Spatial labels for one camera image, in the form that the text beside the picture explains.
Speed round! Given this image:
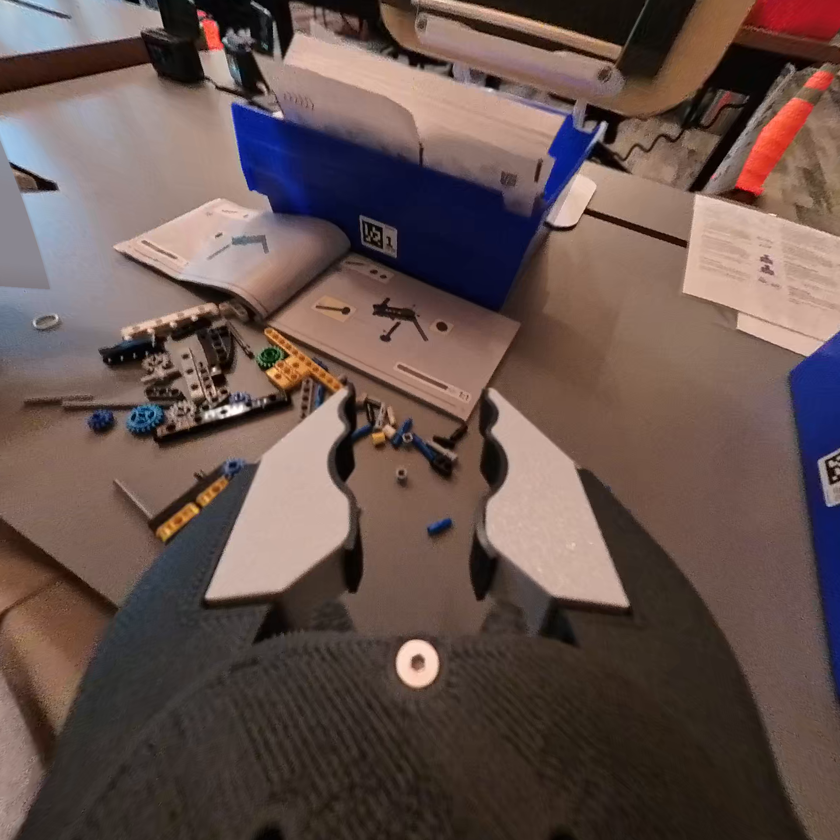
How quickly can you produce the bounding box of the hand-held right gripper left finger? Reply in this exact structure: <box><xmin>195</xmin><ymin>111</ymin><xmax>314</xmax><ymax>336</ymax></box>
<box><xmin>205</xmin><ymin>387</ymin><xmax>364</xmax><ymax>632</ymax></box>

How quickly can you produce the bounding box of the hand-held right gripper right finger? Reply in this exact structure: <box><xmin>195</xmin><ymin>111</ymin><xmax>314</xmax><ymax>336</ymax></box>
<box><xmin>469</xmin><ymin>387</ymin><xmax>632</xmax><ymax>636</ymax></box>

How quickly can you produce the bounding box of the black yellow lego assembly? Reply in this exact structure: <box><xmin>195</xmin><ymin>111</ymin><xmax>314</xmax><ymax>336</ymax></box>
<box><xmin>148</xmin><ymin>474</ymin><xmax>232</xmax><ymax>543</ymax></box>

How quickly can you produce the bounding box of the long black lego beam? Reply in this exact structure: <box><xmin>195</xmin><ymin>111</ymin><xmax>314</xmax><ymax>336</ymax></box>
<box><xmin>154</xmin><ymin>392</ymin><xmax>294</xmax><ymax>442</ymax></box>

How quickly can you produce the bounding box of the yellow lego angled block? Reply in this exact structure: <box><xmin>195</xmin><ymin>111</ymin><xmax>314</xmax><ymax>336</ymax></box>
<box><xmin>266</xmin><ymin>357</ymin><xmax>311</xmax><ymax>392</ymax></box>

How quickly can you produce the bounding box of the long yellow lego beam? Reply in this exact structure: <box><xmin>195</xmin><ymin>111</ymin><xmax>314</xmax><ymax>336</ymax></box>
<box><xmin>264</xmin><ymin>327</ymin><xmax>347</xmax><ymax>396</ymax></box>

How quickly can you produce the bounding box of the short grey lego beam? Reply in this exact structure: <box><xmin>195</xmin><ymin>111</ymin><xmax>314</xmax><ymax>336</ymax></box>
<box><xmin>176</xmin><ymin>348</ymin><xmax>231</xmax><ymax>409</ymax></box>

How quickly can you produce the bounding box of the black curved lego panel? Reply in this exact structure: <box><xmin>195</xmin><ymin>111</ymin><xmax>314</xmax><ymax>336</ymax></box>
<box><xmin>196</xmin><ymin>323</ymin><xmax>235</xmax><ymax>370</ymax></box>

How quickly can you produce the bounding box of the lego instruction booklet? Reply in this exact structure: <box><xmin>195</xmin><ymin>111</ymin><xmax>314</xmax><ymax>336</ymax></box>
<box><xmin>113</xmin><ymin>197</ymin><xmax>522</xmax><ymax>421</ymax></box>

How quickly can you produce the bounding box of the long white lego beam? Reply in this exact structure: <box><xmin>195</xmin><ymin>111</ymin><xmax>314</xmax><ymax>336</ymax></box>
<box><xmin>121</xmin><ymin>302</ymin><xmax>222</xmax><ymax>340</ymax></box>

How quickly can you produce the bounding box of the black blue lego piece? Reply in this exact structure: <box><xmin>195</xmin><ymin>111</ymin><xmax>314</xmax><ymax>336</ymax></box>
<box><xmin>98</xmin><ymin>336</ymin><xmax>166</xmax><ymax>366</ymax></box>

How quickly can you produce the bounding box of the blue plastic bin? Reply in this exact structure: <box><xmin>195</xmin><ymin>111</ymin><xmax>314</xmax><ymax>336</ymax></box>
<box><xmin>789</xmin><ymin>331</ymin><xmax>840</xmax><ymax>719</ymax></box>
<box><xmin>230</xmin><ymin>101</ymin><xmax>608</xmax><ymax>312</ymax></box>

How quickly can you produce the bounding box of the printed white paper sheet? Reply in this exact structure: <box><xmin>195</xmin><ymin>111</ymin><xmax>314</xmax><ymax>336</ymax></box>
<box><xmin>682</xmin><ymin>193</ymin><xmax>840</xmax><ymax>342</ymax></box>
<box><xmin>736</xmin><ymin>311</ymin><xmax>829</xmax><ymax>358</ymax></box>

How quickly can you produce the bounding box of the white monitor stand base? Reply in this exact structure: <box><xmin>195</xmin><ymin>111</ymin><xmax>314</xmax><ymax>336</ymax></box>
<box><xmin>543</xmin><ymin>174</ymin><xmax>598</xmax><ymax>229</ymax></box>

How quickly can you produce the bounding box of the code printed white paper bag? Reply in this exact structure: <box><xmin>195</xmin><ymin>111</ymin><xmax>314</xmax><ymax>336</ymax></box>
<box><xmin>420</xmin><ymin>128</ymin><xmax>557</xmax><ymax>217</ymax></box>

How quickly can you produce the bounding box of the chevron printed white paper bag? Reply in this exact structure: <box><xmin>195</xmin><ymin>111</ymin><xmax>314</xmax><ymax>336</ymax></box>
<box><xmin>271</xmin><ymin>64</ymin><xmax>422</xmax><ymax>165</ymax></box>

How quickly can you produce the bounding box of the plain white paper bag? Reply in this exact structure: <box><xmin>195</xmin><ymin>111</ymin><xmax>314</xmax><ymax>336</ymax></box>
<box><xmin>283</xmin><ymin>33</ymin><xmax>580</xmax><ymax>173</ymax></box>

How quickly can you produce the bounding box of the orange safety cone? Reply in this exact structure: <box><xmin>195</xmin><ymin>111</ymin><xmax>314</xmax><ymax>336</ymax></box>
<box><xmin>734</xmin><ymin>64</ymin><xmax>840</xmax><ymax>199</ymax></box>

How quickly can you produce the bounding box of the black box device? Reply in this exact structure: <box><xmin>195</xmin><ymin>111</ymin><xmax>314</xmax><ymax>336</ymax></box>
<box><xmin>141</xmin><ymin>26</ymin><xmax>206</xmax><ymax>84</ymax></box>
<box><xmin>222</xmin><ymin>33</ymin><xmax>269</xmax><ymax>93</ymax></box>

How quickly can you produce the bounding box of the beige framed monitor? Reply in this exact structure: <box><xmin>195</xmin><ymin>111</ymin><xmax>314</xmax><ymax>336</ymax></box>
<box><xmin>379</xmin><ymin>0</ymin><xmax>756</xmax><ymax>120</ymax></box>

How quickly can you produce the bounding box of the white monitor light bar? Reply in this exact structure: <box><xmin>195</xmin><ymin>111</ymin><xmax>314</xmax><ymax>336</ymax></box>
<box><xmin>412</xmin><ymin>10</ymin><xmax>626</xmax><ymax>99</ymax></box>

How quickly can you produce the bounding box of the black coiled cable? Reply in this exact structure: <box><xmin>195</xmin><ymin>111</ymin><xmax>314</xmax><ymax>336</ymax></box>
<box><xmin>613</xmin><ymin>128</ymin><xmax>686</xmax><ymax>168</ymax></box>

